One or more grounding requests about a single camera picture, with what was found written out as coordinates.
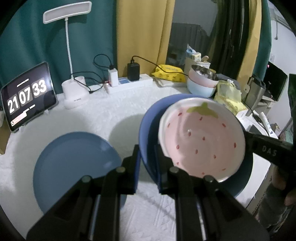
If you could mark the yellow curtain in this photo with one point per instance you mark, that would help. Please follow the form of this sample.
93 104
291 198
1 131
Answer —
142 28

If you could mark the white charger adapter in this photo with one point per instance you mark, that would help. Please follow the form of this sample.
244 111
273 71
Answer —
113 77

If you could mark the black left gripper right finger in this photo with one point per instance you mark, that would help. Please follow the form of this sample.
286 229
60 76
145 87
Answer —
204 209

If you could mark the pink strawberry bowl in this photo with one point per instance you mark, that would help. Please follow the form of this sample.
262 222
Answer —
202 137

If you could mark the white desk lamp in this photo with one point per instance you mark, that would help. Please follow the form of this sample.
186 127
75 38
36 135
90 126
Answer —
75 90

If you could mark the pink steel-lined bowl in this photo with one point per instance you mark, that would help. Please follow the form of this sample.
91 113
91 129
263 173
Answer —
203 76

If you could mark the light blue plate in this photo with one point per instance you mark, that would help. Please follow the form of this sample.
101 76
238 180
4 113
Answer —
66 160

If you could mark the tablet showing clock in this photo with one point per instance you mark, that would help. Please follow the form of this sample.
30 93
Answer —
28 96

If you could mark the yellow wet wipes pack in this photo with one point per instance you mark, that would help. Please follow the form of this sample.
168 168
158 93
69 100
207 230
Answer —
170 73

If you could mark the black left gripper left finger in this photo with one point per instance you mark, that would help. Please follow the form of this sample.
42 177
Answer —
90 210

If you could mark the teal curtain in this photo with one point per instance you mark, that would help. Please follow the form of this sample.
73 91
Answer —
26 41

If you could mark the cardboard box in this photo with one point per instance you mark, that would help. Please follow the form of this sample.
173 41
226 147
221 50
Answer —
5 133

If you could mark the white power strip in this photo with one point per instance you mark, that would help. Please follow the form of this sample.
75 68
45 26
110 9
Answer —
125 84

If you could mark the black charger adapter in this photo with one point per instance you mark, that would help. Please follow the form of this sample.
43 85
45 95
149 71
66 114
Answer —
133 71

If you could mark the white textured tablecloth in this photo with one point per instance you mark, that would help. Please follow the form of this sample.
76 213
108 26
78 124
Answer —
147 215

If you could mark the light blue stacked bowl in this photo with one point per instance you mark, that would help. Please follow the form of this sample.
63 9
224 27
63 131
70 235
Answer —
200 90

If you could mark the steel thermos bottle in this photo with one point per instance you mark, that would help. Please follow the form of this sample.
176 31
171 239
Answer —
252 93

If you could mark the dark blue bowl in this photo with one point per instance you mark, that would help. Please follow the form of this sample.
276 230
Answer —
148 138

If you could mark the yellow tissue box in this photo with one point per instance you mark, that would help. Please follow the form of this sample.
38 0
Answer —
229 96

